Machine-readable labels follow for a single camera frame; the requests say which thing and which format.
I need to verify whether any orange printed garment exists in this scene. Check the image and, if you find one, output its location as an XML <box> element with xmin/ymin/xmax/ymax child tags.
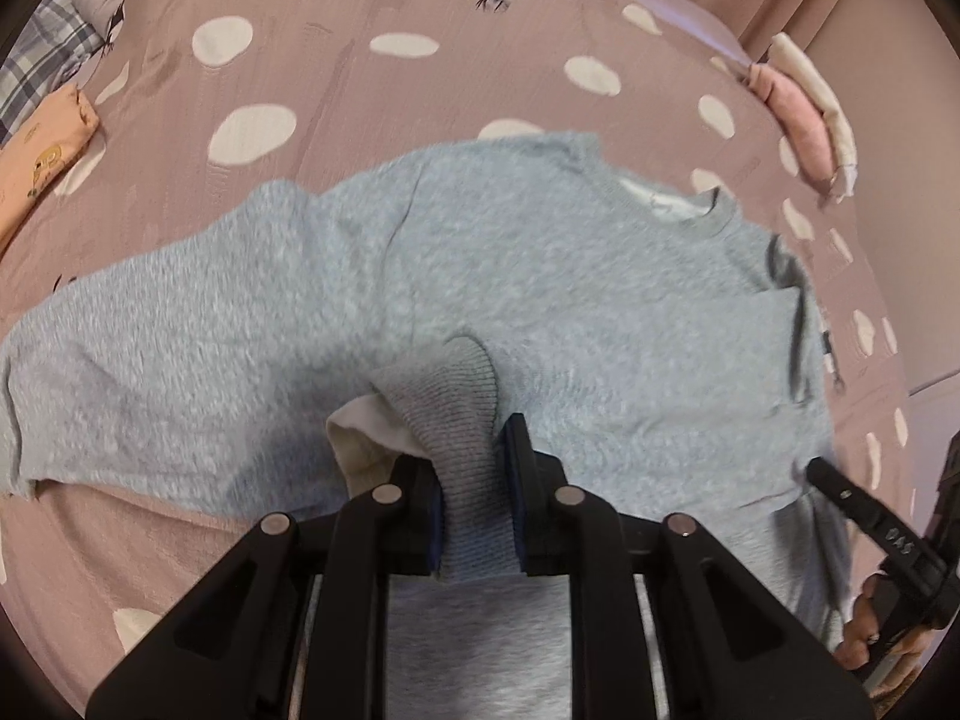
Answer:
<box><xmin>0</xmin><ymin>82</ymin><xmax>102</xmax><ymax>257</ymax></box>

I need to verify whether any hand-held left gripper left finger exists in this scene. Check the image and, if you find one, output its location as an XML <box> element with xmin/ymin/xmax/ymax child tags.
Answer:
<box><xmin>86</xmin><ymin>456</ymin><xmax>440</xmax><ymax>720</ymax></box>

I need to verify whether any folded pink garment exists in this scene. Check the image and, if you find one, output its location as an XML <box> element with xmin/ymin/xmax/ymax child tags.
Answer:
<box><xmin>748</xmin><ymin>62</ymin><xmax>842</xmax><ymax>182</ymax></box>

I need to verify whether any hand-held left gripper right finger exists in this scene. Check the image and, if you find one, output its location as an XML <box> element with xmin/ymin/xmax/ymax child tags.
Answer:
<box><xmin>499</xmin><ymin>412</ymin><xmax>875</xmax><ymax>720</ymax></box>

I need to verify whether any plaid cloth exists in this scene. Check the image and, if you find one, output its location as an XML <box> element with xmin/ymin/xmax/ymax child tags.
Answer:
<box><xmin>0</xmin><ymin>0</ymin><xmax>107</xmax><ymax>145</ymax></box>

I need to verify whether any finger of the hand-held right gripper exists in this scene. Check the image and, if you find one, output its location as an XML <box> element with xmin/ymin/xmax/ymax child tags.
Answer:
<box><xmin>805</xmin><ymin>457</ymin><xmax>950</xmax><ymax>628</ymax></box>

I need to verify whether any grey knit sweater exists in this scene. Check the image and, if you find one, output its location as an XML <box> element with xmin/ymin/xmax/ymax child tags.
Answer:
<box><xmin>0</xmin><ymin>131</ymin><xmax>857</xmax><ymax>720</ymax></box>

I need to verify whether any folded cream garment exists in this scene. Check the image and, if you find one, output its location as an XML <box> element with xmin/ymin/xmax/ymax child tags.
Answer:
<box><xmin>771</xmin><ymin>33</ymin><xmax>860</xmax><ymax>200</ymax></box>

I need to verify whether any pink blanket with white dots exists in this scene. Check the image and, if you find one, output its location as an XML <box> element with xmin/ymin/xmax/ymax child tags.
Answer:
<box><xmin>0</xmin><ymin>0</ymin><xmax>922</xmax><ymax>700</ymax></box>

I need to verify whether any person's right hand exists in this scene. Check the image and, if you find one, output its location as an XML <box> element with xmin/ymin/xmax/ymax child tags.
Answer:
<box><xmin>840</xmin><ymin>572</ymin><xmax>929</xmax><ymax>691</ymax></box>

